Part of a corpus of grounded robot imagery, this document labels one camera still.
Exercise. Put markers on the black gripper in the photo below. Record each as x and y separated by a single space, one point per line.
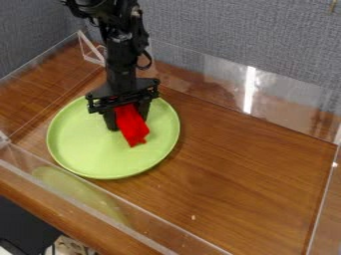
103 99

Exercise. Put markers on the red block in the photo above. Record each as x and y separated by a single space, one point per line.
132 124

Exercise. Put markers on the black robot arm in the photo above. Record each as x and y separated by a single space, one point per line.
120 20

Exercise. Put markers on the green round plate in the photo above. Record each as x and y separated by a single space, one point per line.
94 152

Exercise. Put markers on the black box under table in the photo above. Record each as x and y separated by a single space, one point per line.
29 233

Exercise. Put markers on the clear acrylic corner bracket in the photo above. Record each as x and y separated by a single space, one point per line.
94 53

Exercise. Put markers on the clear acrylic enclosure wall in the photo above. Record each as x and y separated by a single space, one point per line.
251 184

